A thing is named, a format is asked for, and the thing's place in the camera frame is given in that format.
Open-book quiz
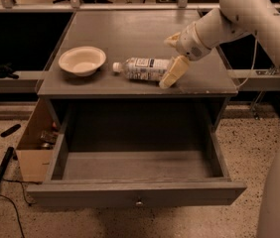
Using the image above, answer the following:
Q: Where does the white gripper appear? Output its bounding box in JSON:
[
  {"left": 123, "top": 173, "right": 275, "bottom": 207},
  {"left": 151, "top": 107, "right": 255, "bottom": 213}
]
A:
[{"left": 159, "top": 23, "right": 210, "bottom": 89}]

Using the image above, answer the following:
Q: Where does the clear plastic water bottle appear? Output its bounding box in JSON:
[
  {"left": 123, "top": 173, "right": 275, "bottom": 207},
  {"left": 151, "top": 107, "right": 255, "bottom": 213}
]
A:
[{"left": 112, "top": 58, "right": 171, "bottom": 81}]

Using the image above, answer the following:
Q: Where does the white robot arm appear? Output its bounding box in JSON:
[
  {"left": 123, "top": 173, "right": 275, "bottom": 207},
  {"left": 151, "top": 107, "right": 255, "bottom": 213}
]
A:
[{"left": 160, "top": 0, "right": 280, "bottom": 238}]

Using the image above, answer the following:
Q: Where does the grey open top drawer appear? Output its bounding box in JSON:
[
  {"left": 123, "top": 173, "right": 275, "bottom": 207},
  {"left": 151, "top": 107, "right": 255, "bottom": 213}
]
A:
[{"left": 28, "top": 99, "right": 246, "bottom": 208}]

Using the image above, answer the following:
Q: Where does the silver drawer knob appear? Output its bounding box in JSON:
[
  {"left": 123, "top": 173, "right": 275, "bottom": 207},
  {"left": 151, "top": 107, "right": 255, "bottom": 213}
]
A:
[{"left": 135, "top": 197, "right": 144, "bottom": 207}]

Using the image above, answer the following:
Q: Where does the grey wooden cabinet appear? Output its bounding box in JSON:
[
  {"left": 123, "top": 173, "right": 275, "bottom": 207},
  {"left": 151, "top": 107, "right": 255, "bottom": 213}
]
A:
[{"left": 38, "top": 10, "right": 237, "bottom": 127}]

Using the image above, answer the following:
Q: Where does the brown cardboard box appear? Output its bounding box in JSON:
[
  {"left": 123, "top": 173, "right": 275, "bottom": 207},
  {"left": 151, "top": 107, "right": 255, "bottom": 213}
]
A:
[{"left": 16, "top": 100, "right": 58, "bottom": 182}]

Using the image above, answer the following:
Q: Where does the black marker on floor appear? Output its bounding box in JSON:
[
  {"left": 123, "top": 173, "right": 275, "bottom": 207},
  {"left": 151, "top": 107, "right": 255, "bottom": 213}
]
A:
[{"left": 0, "top": 124, "right": 21, "bottom": 138}]

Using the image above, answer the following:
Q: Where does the white hanging cable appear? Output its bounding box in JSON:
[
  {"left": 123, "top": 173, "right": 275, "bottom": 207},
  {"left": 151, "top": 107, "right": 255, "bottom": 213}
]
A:
[{"left": 236, "top": 38, "right": 259, "bottom": 90}]

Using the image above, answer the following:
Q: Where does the black floor cable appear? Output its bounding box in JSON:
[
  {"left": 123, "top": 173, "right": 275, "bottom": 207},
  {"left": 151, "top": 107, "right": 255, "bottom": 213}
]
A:
[{"left": 0, "top": 157, "right": 39, "bottom": 238}]

